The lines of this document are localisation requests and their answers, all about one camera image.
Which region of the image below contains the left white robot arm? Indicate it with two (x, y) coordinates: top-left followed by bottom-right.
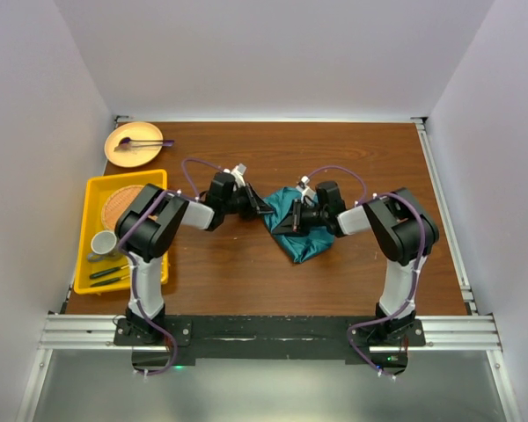
(115, 171), (274, 345)

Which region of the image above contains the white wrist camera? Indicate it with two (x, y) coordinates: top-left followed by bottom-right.
(296, 176), (316, 205)
(223, 164), (246, 188)

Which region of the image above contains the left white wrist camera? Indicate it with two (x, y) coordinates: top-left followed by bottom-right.
(223, 164), (246, 188)

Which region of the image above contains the gold spoon green handle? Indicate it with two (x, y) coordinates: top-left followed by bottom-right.
(89, 265), (128, 280)

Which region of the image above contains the gold utensil green handle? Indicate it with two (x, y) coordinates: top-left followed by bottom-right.
(90, 274), (130, 288)

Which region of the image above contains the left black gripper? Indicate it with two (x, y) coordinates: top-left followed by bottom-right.
(222, 181), (274, 221)

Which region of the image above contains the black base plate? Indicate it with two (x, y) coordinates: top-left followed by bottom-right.
(113, 315), (426, 375)

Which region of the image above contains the yellow plastic tray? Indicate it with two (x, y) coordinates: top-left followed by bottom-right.
(73, 170), (167, 295)

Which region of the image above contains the teal cloth napkin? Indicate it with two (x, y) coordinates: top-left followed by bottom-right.
(263, 187), (334, 264)

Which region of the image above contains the white grey mug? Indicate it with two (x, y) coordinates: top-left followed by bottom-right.
(86, 230), (121, 263)

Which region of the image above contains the beige round plate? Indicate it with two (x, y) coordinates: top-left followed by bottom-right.
(104, 122), (163, 168)

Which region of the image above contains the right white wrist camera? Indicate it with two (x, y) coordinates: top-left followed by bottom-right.
(296, 176), (316, 205)

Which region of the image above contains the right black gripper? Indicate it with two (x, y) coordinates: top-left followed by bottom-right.
(273, 200), (327, 237)

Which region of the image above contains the orange woven round mat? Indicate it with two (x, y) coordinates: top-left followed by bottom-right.
(100, 185), (143, 231)

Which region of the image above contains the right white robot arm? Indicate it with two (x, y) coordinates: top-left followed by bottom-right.
(272, 181), (439, 346)

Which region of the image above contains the purple spoon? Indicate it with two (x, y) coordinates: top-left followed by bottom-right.
(115, 137), (175, 149)

